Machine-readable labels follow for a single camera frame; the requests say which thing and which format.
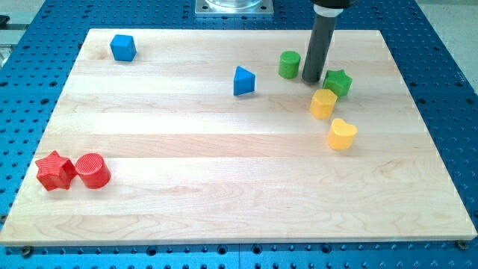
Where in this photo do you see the black robot end effector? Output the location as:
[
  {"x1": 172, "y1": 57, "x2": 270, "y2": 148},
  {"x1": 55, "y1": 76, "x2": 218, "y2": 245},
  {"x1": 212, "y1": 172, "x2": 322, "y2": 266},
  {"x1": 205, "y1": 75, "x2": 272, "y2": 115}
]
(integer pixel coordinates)
[{"x1": 311, "y1": 0, "x2": 356, "y2": 8}]

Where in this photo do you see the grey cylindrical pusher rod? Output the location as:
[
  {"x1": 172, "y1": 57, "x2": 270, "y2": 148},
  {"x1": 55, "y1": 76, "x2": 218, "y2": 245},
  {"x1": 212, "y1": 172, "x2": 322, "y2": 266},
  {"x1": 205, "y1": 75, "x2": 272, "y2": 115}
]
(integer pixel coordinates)
[{"x1": 302, "y1": 6, "x2": 343, "y2": 84}]

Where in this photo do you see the green cylinder block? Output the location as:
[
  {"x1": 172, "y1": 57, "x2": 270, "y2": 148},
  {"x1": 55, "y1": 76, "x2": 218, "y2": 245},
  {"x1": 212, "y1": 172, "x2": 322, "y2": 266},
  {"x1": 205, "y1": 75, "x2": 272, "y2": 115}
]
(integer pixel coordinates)
[{"x1": 278, "y1": 51, "x2": 301, "y2": 79}]

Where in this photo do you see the blue triangle block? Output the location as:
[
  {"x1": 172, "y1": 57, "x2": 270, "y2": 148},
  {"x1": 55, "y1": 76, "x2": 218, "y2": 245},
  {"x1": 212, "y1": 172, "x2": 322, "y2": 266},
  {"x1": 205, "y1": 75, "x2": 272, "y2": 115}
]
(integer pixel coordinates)
[{"x1": 233, "y1": 67, "x2": 255, "y2": 96}]

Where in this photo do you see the green star block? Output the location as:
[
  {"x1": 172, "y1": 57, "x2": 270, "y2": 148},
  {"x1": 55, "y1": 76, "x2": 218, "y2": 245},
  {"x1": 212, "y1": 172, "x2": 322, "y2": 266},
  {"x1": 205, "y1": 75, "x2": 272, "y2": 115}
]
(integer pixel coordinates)
[{"x1": 323, "y1": 69, "x2": 353, "y2": 97}]

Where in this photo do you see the yellow hexagon block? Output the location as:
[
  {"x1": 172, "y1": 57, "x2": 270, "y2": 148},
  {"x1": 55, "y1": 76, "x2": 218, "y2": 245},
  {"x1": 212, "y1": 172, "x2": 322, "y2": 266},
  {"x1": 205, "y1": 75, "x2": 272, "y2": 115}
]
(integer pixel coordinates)
[{"x1": 309, "y1": 89, "x2": 338, "y2": 119}]

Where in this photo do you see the yellow heart block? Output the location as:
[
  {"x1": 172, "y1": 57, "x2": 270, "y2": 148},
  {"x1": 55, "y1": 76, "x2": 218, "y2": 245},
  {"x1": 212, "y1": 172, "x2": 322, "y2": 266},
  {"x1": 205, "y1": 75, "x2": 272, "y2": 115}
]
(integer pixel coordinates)
[{"x1": 327, "y1": 118, "x2": 358, "y2": 150}]

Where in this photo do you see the blue cube block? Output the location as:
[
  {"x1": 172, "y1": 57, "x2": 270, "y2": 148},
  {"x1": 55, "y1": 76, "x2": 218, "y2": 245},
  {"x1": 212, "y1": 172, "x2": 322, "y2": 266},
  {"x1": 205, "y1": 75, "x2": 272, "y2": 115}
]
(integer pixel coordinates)
[{"x1": 110, "y1": 34, "x2": 137, "y2": 62}]

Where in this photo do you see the wooden board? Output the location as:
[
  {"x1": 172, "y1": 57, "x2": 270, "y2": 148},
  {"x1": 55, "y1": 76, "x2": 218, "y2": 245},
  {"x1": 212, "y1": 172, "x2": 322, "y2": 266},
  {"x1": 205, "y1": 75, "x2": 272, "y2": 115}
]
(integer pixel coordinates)
[{"x1": 1, "y1": 28, "x2": 477, "y2": 247}]

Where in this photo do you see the red cylinder block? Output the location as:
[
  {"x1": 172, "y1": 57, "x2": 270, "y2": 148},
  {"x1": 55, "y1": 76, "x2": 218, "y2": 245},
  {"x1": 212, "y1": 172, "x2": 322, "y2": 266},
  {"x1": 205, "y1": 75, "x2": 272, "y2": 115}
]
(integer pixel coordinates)
[{"x1": 75, "y1": 153, "x2": 111, "y2": 189}]

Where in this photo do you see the blue perforated table plate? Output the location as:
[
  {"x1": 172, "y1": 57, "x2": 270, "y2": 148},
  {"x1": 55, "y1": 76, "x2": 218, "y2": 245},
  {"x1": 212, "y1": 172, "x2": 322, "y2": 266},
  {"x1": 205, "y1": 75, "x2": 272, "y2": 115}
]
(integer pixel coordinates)
[{"x1": 1, "y1": 1, "x2": 477, "y2": 268}]

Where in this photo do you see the red star block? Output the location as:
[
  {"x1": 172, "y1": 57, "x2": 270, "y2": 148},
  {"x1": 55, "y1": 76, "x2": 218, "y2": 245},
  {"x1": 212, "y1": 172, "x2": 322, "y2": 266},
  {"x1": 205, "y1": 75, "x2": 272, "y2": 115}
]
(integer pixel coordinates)
[{"x1": 35, "y1": 151, "x2": 76, "y2": 191}]

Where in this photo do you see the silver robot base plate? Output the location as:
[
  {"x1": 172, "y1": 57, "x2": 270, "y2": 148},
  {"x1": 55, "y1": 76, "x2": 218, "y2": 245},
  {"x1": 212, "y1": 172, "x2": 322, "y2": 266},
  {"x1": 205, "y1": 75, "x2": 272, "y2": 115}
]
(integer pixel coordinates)
[{"x1": 194, "y1": 0, "x2": 274, "y2": 15}]

